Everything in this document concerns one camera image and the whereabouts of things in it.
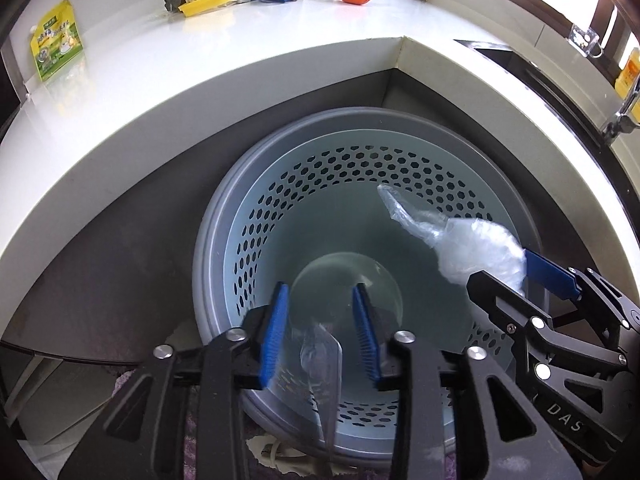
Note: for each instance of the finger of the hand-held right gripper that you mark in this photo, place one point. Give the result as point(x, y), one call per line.
point(550, 272)
point(495, 295)

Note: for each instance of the green yellow stand-up pouch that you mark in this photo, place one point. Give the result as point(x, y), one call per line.
point(55, 42)

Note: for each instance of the yellow plastic tray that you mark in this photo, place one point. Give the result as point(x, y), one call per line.
point(205, 5)

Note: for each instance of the yellow bottle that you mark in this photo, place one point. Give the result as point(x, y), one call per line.
point(627, 72)

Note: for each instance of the steel faucet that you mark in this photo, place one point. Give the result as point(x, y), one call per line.
point(620, 120)

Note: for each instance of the black kitchen sink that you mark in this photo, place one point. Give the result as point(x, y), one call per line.
point(550, 85)

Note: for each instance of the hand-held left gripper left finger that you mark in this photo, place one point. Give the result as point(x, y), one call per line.
point(275, 330)

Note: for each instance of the dark grey cloth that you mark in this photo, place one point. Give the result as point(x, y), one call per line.
point(172, 1)

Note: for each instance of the clear acrylic holder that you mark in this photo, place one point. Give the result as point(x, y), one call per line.
point(582, 37)

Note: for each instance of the wooden framed window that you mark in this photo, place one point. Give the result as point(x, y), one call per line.
point(607, 15)

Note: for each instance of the grey perforated trash bin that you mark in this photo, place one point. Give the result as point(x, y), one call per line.
point(350, 230)

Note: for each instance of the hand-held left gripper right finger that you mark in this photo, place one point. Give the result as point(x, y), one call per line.
point(365, 330)

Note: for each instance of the clear plastic bag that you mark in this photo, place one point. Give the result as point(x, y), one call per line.
point(475, 250)

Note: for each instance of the clear plastic wrapper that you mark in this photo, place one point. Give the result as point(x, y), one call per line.
point(322, 360)

